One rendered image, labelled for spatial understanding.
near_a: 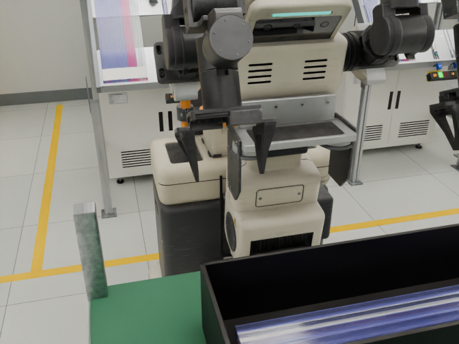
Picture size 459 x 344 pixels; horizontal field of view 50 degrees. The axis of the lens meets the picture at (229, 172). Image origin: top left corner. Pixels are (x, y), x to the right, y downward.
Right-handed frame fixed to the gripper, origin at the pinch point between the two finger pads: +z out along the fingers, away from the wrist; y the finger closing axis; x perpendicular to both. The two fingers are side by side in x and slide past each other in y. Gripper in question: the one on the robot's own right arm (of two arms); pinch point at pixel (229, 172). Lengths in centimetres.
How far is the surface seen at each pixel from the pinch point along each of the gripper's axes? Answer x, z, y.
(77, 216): -1.8, 3.6, -21.7
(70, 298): 148, 51, -43
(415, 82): 211, -34, 169
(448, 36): 179, -55, 171
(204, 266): -9.4, 11.1, -6.5
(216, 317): -17.4, 15.2, -6.8
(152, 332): -3.1, 20.5, -13.7
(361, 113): 186, -17, 118
